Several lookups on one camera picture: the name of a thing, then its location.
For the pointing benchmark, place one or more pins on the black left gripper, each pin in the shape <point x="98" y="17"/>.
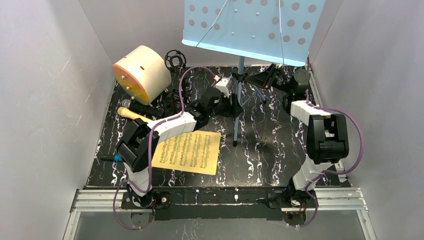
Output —
<point x="230" y="104"/>

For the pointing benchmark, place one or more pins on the black tripod microphone stand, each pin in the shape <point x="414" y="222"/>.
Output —
<point x="175" y="61"/>

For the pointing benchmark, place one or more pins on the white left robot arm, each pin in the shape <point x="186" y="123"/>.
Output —
<point x="141" y="138"/>

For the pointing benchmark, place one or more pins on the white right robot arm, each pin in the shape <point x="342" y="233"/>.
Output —
<point x="326" y="139"/>

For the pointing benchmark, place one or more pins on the black round microphone stand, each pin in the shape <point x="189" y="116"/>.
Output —
<point x="172" y="103"/>

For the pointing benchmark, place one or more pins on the black and blue marker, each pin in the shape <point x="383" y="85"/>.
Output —
<point x="110" y="158"/>

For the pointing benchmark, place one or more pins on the blue music stand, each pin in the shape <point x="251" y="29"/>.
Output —
<point x="277" y="31"/>

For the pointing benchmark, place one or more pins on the aluminium frame rail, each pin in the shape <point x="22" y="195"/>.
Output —
<point x="175" y="203"/>

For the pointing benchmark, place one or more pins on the beige microphone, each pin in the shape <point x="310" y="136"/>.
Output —
<point x="126" y="113"/>

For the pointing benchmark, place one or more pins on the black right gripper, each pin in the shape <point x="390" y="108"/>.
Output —
<point x="273" y="79"/>

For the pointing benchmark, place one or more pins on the yellow sheet music page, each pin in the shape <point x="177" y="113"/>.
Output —
<point x="193" y="152"/>

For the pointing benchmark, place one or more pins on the white and orange drum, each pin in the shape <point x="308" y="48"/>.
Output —
<point x="142" y="73"/>

